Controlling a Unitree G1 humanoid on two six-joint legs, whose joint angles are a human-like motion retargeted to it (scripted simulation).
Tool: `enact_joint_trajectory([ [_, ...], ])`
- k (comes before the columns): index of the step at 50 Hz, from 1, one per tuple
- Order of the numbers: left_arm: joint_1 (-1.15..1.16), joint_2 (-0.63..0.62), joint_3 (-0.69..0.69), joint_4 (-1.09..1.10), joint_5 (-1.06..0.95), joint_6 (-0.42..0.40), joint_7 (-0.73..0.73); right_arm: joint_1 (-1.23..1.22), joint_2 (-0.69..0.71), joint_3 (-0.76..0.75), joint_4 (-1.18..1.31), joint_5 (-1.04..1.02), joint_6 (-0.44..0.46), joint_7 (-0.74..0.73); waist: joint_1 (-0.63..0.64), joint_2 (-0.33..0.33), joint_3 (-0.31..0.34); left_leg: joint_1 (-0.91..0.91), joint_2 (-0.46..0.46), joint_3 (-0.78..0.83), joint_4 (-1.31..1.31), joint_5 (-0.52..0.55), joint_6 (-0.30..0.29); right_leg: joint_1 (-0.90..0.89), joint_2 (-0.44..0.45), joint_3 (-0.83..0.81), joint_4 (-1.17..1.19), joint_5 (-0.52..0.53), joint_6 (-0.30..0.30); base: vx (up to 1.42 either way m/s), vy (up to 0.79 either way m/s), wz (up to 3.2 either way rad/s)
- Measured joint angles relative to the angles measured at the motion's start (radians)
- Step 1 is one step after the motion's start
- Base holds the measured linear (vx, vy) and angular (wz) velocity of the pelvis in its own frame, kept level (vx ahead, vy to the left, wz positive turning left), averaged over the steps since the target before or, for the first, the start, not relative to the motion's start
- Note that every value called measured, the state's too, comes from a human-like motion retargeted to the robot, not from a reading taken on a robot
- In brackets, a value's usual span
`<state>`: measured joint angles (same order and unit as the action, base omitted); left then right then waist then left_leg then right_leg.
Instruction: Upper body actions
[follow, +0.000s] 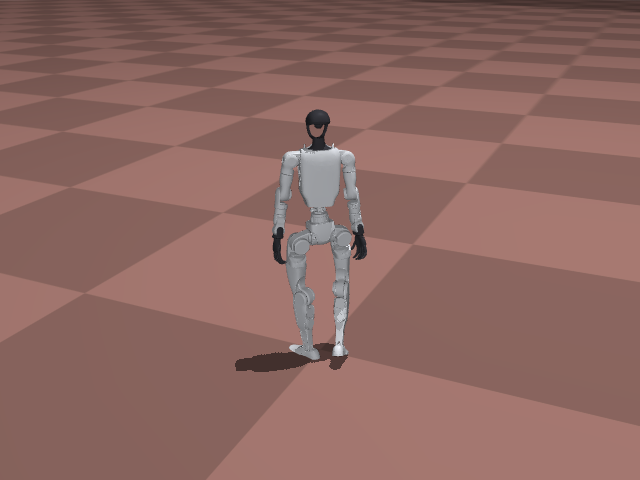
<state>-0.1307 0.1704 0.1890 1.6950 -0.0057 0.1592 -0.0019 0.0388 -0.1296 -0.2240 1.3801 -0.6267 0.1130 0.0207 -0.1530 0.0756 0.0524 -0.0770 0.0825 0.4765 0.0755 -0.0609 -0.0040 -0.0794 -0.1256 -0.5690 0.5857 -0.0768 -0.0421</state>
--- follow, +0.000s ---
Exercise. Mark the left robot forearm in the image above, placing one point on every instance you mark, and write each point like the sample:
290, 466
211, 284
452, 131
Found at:
280, 213

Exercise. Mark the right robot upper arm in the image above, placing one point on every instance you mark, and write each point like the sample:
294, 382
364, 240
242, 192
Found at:
349, 174

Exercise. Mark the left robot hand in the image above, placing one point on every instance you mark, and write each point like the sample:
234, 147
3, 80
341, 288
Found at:
277, 245

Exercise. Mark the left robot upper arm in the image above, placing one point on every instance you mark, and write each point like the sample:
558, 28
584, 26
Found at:
289, 161

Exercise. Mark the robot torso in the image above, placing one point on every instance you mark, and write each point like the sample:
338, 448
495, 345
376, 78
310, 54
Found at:
319, 183

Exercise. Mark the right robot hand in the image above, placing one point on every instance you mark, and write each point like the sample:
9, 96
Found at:
360, 243

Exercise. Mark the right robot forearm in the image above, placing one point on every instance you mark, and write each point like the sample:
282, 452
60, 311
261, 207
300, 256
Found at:
355, 213

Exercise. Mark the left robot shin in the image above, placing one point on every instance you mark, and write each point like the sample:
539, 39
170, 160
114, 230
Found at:
304, 318

